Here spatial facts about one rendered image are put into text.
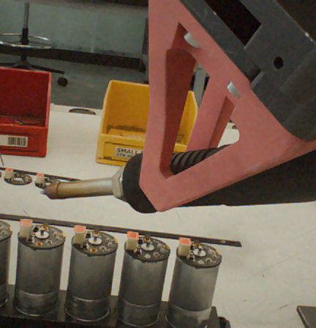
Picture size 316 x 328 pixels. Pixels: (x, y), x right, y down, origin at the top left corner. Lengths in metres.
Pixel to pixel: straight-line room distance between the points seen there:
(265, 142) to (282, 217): 0.38
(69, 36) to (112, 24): 0.35
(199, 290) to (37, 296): 0.08
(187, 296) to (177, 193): 0.12
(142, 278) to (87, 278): 0.03
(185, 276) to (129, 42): 4.46
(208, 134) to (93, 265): 0.11
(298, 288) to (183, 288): 0.14
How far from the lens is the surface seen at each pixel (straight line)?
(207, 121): 0.22
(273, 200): 0.19
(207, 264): 0.31
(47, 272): 0.31
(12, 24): 4.73
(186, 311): 0.32
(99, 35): 4.72
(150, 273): 0.31
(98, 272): 0.31
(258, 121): 0.16
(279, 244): 0.49
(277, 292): 0.42
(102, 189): 0.25
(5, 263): 0.32
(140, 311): 0.32
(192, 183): 0.19
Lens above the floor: 0.96
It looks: 20 degrees down
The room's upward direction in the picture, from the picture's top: 9 degrees clockwise
